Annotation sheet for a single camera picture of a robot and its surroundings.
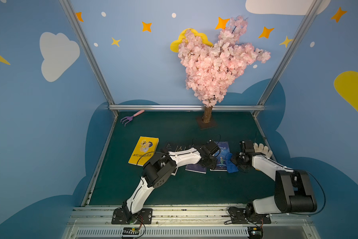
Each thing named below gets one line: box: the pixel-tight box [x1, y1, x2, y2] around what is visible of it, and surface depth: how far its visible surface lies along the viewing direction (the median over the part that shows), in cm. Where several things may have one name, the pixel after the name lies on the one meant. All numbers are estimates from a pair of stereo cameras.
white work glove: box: [253, 142, 273, 159], surface depth 103 cm
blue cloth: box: [225, 152, 239, 174], surface depth 91 cm
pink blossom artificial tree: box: [178, 15, 271, 130], surface depth 73 cm
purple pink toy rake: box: [120, 109, 146, 127], surface depth 118 cm
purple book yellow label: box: [184, 163, 207, 174], surface depth 92 cm
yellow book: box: [128, 136, 160, 167], surface depth 103 cm
